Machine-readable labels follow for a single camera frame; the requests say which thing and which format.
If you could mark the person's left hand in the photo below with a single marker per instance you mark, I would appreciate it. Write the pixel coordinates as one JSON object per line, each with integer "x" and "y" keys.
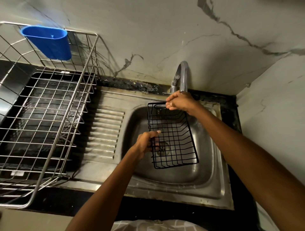
{"x": 143, "y": 145}

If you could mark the person's right hand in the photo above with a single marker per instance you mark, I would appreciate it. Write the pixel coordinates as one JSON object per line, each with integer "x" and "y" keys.
{"x": 183, "y": 102}

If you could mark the black wire basket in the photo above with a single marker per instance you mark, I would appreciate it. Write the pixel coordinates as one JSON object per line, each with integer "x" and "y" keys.
{"x": 193, "y": 142}

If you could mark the person's left forearm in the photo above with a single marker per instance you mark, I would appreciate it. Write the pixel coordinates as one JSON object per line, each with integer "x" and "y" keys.
{"x": 104, "y": 195}

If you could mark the person's right forearm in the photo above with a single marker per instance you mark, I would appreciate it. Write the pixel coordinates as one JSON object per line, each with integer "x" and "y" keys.
{"x": 250, "y": 161}

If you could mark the person's patterned clothing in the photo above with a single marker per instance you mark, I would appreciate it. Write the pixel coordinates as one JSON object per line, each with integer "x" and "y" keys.
{"x": 157, "y": 226}

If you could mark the round sink drain strainer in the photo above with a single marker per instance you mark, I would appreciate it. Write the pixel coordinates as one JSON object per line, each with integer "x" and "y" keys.
{"x": 164, "y": 147}

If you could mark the chrome sink faucet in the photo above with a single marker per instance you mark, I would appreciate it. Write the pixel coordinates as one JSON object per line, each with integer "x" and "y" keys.
{"x": 184, "y": 76}

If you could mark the stainless steel sink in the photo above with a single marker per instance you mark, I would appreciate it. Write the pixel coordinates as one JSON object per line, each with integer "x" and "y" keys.
{"x": 104, "y": 133}

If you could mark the dark steel drip tray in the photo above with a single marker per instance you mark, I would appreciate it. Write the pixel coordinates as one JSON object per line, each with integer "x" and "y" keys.
{"x": 45, "y": 111}

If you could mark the blue plastic cutlery holder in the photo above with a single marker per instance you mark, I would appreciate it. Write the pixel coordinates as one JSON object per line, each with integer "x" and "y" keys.
{"x": 50, "y": 42}

